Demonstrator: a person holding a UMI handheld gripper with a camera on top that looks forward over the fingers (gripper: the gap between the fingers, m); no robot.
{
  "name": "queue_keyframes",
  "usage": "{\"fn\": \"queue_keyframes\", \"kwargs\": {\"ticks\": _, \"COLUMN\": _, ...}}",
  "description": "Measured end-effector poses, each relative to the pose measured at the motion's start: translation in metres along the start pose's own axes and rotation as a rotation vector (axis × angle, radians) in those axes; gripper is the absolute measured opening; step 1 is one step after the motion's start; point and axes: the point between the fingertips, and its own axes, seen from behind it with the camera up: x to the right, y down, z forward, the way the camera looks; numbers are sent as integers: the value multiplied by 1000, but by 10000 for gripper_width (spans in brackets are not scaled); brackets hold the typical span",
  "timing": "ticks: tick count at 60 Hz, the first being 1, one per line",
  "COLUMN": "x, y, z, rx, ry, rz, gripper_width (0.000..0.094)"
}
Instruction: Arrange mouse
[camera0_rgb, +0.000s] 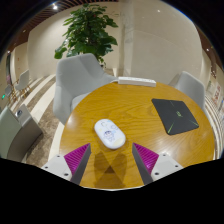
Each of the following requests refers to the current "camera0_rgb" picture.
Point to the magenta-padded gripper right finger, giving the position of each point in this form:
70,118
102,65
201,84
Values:
165,164

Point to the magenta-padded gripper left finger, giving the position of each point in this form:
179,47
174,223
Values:
56,165

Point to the white cartoon-print computer mouse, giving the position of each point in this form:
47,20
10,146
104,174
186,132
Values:
109,133

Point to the black mouse pad green lines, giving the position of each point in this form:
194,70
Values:
175,115

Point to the pale green armchair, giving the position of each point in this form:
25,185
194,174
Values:
7,133

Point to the grey upholstered armchair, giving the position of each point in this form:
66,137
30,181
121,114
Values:
76,80
190,87

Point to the red white poster stand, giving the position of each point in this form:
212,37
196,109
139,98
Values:
217,96

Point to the white power strip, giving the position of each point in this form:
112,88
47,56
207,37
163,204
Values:
136,81

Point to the small grey chair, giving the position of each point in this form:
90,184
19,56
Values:
23,80

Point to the large green potted plant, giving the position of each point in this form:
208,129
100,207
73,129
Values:
86,31

